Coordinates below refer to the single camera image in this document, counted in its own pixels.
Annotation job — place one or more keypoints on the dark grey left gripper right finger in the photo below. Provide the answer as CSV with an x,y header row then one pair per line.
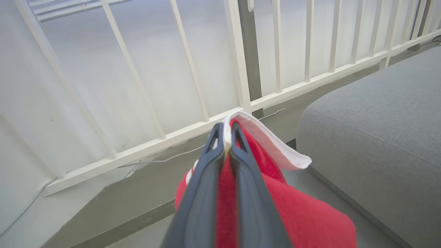
x,y
256,213

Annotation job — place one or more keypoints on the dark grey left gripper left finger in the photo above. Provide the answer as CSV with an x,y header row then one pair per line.
x,y
198,206

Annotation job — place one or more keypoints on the red garment with white trim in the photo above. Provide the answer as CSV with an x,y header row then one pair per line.
x,y
310,213

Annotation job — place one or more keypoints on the grey fabric pouf seat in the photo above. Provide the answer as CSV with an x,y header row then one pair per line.
x,y
379,137

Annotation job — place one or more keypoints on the white metal railing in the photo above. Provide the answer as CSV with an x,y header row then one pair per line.
x,y
137,151

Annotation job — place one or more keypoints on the white metal track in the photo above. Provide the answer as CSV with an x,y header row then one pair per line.
x,y
69,7

